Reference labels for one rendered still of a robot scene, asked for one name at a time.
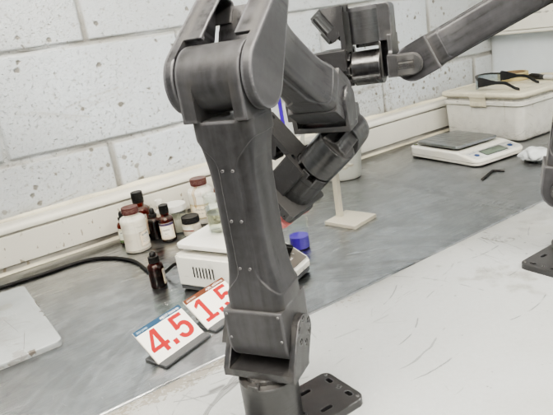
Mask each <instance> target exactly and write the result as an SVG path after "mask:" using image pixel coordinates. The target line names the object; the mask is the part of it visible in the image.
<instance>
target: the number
mask: <svg viewBox="0 0 553 415"><path fill-rule="evenodd" d="M199 330H200V329H199V328H198V327H197V326H196V325H195V324H194V323H193V322H192V321H191V319H190V318H189V317H188V316H187V315H186V314H185V313H184V312H183V311H182V310H181V309H180V310H177V311H176V312H174V313H173V314H172V315H170V316H168V317H167V318H165V319H163V320H162V321H161V322H160V323H158V324H156V325H154V326H153V327H151V328H150V329H148V330H147V331H145V332H144V333H142V334H140V335H139V336H138V337H139V338H140V340H141V341H142V342H143V343H144V344H145V345H146V347H147V348H148V349H149V350H150V351H151V353H152V354H153V355H154V356H155V357H156V358H157V360H158V359H159V358H161V357H162V356H164V355H165V354H166V353H167V352H169V351H170V350H172V349H173V348H175V347H177V346H178V345H179V344H181V343H182V342H183V341H184V340H186V339H187V338H189V337H191V336H192V335H193V334H195V333H196V332H197V331H199Z"/></svg>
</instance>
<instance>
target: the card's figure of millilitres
mask: <svg viewBox="0 0 553 415"><path fill-rule="evenodd" d="M228 290H229V286H228V285H227V284H226V283H225V282H221V283H220V284H218V285H217V286H215V287H213V288H212V289H211V290H209V291H207V292H206V293H204V294H203V295H201V296H199V297H198V298H197V299H195V300H194V301H191V302H190V303H188V305H189V306H190V307H191V308H192V309H193V311H194V312H195V313H196V314H197V315H198V316H199V317H200V318H201V319H202V320H203V321H204V322H205V324H209V323H211V322H212V321H213V320H214V319H216V318H217V317H219V316H220V315H222V314H223V309H224V308H225V307H226V306H227V305H228V304H229V303H230V301H229V297H228Z"/></svg>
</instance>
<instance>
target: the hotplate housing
mask: <svg viewBox="0 0 553 415"><path fill-rule="evenodd" d="M175 259H176V263H177V268H178V271H179V279H180V282H181V284H183V285H182V287H183V288H187V289H192V290H198V291H201V290H202V289H203V288H205V287H207V286H208V285H210V284H212V283H213V282H214V281H216V280H218V279H219V278H221V277H222V278H223V279H224V280H225V281H226V282H227V283H228V284H229V266H228V259H227V253H226V254H225V253H217V252H208V251H200V250H191V249H183V250H181V251H179V252H178V253H177V254H176V255H175ZM309 265H310V261H309V258H308V257H306V258H305V259H304V260H303V261H302V262H301V263H299V264H298V265H297V266H296V267H295V268H294V270H295V272H296V273H297V276H298V280H299V279H300V278H301V277H302V276H303V275H305V274H306V273H307V272H308V271H309Z"/></svg>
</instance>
